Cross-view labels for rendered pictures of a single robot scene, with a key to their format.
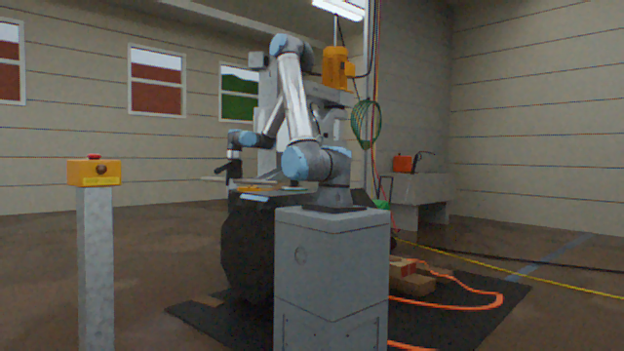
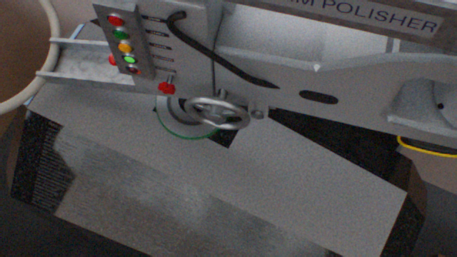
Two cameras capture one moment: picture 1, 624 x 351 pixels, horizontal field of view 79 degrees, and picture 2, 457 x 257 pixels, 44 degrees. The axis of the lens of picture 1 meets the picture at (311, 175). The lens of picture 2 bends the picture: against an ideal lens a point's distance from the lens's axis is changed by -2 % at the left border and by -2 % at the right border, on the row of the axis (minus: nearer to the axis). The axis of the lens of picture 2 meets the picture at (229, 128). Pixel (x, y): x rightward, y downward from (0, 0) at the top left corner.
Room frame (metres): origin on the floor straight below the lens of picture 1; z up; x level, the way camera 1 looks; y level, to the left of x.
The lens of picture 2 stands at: (2.94, -0.53, 2.38)
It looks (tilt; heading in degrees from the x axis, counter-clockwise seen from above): 69 degrees down; 74
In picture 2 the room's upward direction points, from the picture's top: 1 degrees counter-clockwise
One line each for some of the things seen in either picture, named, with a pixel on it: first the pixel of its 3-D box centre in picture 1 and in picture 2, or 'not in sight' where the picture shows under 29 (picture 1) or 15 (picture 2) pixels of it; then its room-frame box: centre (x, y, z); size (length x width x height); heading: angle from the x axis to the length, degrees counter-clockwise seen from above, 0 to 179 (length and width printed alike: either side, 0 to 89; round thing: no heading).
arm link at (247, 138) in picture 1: (246, 138); not in sight; (2.16, 0.37, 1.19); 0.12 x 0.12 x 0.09; 38
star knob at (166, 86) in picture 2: not in sight; (168, 82); (2.96, 0.02, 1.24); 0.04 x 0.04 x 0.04; 59
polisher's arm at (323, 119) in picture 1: (321, 133); (359, 63); (3.35, -0.08, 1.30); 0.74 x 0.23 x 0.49; 149
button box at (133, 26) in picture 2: not in sight; (128, 40); (2.91, 0.07, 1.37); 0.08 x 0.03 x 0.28; 149
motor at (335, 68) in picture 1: (335, 70); not in sight; (3.58, -0.22, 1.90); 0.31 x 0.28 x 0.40; 59
